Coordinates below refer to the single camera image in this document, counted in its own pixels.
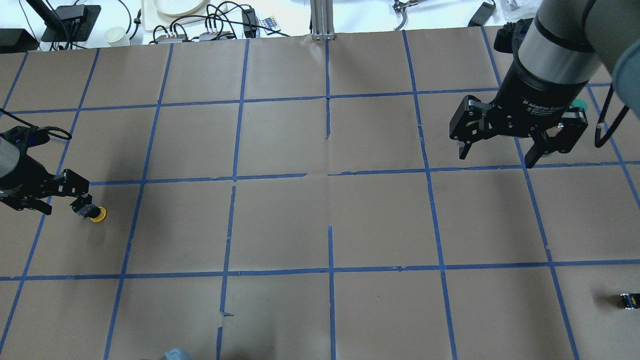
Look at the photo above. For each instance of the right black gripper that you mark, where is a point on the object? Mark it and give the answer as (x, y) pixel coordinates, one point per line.
(534, 95)

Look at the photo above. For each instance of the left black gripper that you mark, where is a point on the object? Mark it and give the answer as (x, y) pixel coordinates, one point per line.
(26, 176)

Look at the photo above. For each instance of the yellow push button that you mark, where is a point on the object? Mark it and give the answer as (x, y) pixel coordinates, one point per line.
(94, 213)

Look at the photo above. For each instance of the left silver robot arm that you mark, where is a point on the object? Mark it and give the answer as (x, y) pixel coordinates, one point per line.
(10, 155)

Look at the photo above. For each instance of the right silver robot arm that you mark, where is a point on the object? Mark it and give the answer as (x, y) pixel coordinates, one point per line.
(554, 57)

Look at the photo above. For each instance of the right black power adapter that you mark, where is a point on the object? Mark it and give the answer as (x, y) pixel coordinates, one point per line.
(482, 14)

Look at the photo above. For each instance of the black power adapter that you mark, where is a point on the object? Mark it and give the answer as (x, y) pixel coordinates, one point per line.
(250, 23)
(482, 14)

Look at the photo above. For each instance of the white paper cup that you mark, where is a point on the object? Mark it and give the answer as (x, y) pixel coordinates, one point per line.
(117, 37)

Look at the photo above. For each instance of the grey usb hub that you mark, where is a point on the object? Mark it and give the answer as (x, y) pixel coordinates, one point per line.
(215, 36)
(168, 38)

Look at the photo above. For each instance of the beige tray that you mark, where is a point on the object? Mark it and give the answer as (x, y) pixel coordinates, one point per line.
(151, 17)

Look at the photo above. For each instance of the black yellow small component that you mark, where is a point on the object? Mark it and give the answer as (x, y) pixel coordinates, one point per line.
(630, 300)

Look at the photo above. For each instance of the beige round plate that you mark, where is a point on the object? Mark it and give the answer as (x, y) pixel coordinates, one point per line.
(178, 8)

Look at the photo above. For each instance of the colourful remote control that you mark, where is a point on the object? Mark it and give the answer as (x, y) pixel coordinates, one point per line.
(270, 23)

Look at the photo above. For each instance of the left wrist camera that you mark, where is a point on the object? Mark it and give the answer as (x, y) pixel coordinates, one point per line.
(27, 137)

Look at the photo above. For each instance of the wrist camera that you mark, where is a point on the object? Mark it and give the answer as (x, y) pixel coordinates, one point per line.
(27, 137)
(509, 38)

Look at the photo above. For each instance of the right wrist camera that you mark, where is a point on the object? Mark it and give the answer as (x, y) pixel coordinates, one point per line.
(509, 38)

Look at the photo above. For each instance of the black camera stand base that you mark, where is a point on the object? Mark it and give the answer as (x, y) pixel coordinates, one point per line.
(68, 23)

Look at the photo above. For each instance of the aluminium frame post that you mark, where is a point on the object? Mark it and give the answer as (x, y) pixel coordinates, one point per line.
(322, 20)

